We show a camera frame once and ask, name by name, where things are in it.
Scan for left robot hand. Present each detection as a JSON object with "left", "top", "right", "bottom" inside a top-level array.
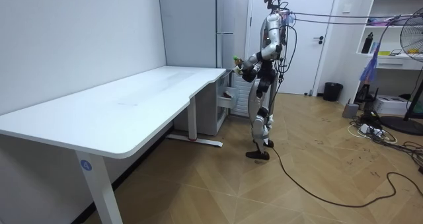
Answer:
[{"left": 238, "top": 59, "right": 252, "bottom": 73}]

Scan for white slatted panel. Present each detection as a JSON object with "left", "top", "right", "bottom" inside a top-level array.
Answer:
[{"left": 230, "top": 73, "right": 253, "bottom": 117}]

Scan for open white drawer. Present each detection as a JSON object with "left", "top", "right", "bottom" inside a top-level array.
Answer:
[{"left": 217, "top": 86, "right": 239, "bottom": 110}]

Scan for robot body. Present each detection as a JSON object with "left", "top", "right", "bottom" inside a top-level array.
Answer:
[{"left": 259, "top": 0, "right": 298, "bottom": 90}]

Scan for robot legs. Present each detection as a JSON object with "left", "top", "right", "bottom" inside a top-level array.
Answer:
[{"left": 245, "top": 75, "right": 278, "bottom": 161}]

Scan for white drawer cabinet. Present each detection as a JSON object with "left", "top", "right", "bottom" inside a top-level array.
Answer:
[{"left": 173, "top": 72, "right": 239, "bottom": 137}]

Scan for grey fridge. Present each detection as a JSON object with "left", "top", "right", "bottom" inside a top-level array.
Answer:
[{"left": 157, "top": 0, "right": 250, "bottom": 70}]

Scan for white door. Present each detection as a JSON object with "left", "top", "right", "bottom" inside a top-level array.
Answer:
[{"left": 247, "top": 0, "right": 338, "bottom": 95}]

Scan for black trash bin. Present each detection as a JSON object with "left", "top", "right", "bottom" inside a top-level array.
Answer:
[{"left": 323, "top": 81, "right": 344, "bottom": 102}]

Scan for grey box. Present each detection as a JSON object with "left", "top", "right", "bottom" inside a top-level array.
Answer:
[{"left": 342, "top": 98, "right": 360, "bottom": 120}]

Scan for black bottle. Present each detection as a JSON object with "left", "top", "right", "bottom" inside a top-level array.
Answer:
[{"left": 361, "top": 31, "right": 374, "bottom": 55}]

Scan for white desk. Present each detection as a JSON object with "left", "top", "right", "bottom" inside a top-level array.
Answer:
[{"left": 0, "top": 65, "right": 227, "bottom": 224}]

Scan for white power strip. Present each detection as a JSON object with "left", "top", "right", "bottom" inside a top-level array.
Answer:
[{"left": 359, "top": 123, "right": 385, "bottom": 137}]

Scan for white shelf unit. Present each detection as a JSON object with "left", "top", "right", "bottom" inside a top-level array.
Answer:
[{"left": 351, "top": 0, "right": 423, "bottom": 116}]

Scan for white cardboard box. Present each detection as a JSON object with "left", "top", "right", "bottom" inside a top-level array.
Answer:
[{"left": 373, "top": 94, "right": 412, "bottom": 116}]

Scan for black standing fan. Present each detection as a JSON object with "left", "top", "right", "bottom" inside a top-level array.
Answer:
[{"left": 379, "top": 7, "right": 423, "bottom": 136}]

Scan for cable bundle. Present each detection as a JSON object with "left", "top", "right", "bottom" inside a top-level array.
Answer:
[{"left": 281, "top": 9, "right": 423, "bottom": 85}]

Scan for black floor cable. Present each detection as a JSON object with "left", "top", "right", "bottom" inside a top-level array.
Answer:
[{"left": 268, "top": 141, "right": 423, "bottom": 209}]

